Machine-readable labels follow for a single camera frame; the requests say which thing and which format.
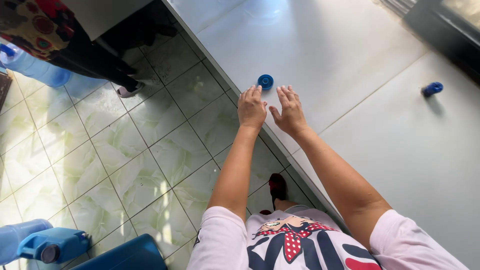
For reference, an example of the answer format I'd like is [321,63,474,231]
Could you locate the person's right hand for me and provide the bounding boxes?
[268,85,310,137]

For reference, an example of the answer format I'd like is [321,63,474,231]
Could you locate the person's left hand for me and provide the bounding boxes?
[237,85,268,130]

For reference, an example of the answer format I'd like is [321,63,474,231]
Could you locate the round blue bottle cap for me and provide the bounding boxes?
[257,74,274,91]

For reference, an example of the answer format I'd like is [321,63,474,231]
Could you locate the person's dark red slipper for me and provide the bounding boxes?
[268,173,288,211]

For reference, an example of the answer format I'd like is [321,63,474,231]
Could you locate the person's pink printed shirt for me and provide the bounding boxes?
[186,205,470,270]

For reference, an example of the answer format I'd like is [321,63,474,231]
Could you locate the small blue plastic stopper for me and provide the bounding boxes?
[421,82,444,98]

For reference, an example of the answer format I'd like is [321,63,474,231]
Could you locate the dark blue plastic container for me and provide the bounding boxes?
[69,233,168,270]

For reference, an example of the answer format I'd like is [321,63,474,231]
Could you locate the large clear blue water bottle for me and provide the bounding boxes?
[0,43,73,88]

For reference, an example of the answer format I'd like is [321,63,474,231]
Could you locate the blue jerrycan with black cap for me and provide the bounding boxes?
[16,227,91,264]

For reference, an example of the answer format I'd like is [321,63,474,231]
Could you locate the brown wooden board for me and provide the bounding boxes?
[0,70,13,112]

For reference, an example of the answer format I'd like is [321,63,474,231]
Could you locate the pale blue water gallon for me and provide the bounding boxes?
[0,219,54,266]

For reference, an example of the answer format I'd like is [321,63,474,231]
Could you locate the dark window frame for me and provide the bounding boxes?
[375,0,480,86]

